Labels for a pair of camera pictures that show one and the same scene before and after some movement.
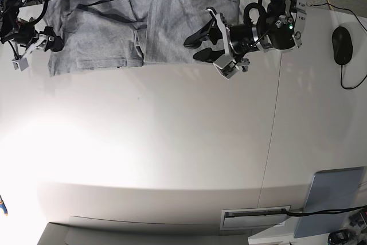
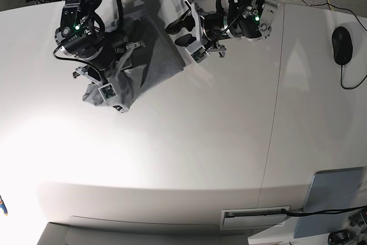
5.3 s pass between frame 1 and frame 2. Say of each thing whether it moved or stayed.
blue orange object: stayed
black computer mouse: stayed
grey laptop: stayed
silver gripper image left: moved
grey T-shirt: moved
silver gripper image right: moved
